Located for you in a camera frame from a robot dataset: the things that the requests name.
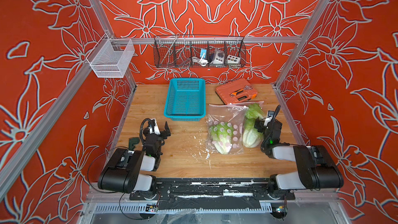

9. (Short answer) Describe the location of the green chinese cabbage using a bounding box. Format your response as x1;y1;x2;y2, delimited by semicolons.
241;103;266;149
209;122;238;155

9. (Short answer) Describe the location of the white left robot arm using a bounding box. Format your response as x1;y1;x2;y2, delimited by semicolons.
97;118;171;196

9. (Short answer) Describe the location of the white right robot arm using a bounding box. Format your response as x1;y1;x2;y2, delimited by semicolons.
255;119;344;193

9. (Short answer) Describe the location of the teal plastic basket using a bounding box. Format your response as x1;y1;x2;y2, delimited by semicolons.
164;78;206;121

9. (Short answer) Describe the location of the orange plastic tool case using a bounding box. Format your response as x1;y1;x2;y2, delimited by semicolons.
215;78;258;105

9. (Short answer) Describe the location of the orange black adjustable wrench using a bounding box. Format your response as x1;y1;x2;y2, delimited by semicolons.
230;88;247;97

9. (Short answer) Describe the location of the white socket cube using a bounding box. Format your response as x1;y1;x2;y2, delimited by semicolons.
227;55;240;65

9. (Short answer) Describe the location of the white power adapter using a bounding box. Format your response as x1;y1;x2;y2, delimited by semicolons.
211;49;225;65

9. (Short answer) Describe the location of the black corrugated left cable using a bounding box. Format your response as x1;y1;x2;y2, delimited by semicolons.
139;118;153;147

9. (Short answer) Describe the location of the black corrugated cable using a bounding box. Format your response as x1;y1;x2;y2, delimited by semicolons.
139;118;153;147
260;105;282;150

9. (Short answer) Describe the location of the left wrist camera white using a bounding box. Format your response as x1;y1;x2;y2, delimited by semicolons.
149;119;160;135

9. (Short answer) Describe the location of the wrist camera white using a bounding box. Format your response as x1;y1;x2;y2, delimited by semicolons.
264;111;275;127
149;119;160;135

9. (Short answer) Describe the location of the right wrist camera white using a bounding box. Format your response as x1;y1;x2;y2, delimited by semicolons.
264;111;275;127

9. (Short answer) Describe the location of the dark green handle tool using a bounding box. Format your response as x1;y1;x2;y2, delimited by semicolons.
128;137;141;150

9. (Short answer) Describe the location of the black corrugated right cable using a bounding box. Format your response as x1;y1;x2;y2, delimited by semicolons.
260;105;282;150

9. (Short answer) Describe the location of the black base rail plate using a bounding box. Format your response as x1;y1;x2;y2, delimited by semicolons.
129;178;295;212

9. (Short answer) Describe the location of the black wire wall basket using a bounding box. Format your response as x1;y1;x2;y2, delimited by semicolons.
153;34;246;68

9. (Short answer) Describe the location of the clear acrylic wall box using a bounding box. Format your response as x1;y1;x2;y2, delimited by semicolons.
86;39;135;78

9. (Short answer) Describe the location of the blue white charger with cable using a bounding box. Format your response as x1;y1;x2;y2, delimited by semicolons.
192;49;209;66

